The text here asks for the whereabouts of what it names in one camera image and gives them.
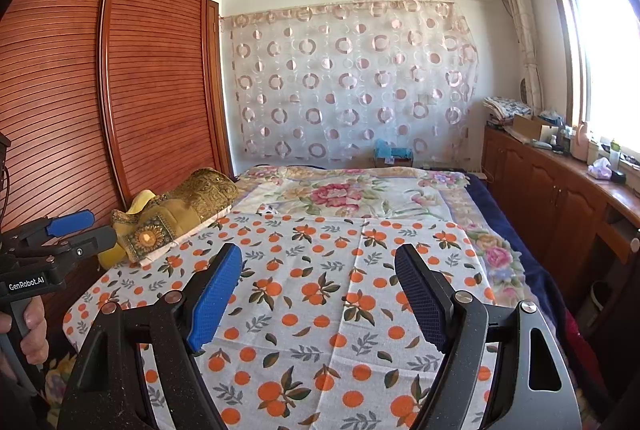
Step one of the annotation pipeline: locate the golden patterned shirt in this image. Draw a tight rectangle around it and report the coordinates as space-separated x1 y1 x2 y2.
111 167 240 263

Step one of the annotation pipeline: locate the wooden slatted wardrobe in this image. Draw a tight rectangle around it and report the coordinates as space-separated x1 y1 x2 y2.
0 0 233 311

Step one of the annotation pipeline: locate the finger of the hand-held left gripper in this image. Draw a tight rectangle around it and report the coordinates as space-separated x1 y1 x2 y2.
20 225 118 263
0 209 96 251

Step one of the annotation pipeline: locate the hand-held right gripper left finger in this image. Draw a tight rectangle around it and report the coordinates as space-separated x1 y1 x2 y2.
57 243 243 430

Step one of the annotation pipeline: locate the cardboard box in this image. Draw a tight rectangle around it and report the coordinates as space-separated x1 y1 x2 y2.
512 113 558 142

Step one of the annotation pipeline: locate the red cloth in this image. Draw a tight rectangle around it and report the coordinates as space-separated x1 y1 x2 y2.
565 310 606 401

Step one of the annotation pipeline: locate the wooden sideboard cabinet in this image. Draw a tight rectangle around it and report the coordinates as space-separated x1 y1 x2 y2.
482 125 640 306

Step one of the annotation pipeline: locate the orange fruit print sheet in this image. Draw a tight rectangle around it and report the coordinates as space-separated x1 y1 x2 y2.
62 209 501 430

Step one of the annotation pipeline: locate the floral blanket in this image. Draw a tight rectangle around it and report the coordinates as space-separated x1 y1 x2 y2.
45 165 531 411
465 173 571 326

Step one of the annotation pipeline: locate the blue toy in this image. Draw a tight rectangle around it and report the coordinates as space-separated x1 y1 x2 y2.
372 139 415 167

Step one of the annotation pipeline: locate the white bin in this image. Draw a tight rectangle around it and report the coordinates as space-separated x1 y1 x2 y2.
590 280 608 316

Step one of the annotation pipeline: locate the pink bottle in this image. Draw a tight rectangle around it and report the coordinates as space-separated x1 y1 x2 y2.
571 121 591 161

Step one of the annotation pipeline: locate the person's left hand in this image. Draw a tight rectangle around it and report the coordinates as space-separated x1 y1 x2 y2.
0 295 50 366

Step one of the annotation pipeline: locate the lavender tissue pack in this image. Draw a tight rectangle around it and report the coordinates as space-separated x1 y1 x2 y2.
587 156 613 180

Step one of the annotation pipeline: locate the sheer circle pattern curtain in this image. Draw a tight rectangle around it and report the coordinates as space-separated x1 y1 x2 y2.
220 0 480 168

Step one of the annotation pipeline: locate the folded patterned cloth stack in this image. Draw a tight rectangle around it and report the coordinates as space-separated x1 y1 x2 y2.
484 96 532 126

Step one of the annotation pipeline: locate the beige window curtain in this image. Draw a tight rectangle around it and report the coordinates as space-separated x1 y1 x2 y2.
495 0 543 111

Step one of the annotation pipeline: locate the window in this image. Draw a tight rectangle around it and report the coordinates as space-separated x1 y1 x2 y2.
537 0 640 161

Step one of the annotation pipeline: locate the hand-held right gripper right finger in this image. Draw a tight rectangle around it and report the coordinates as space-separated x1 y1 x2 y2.
394 243 583 430

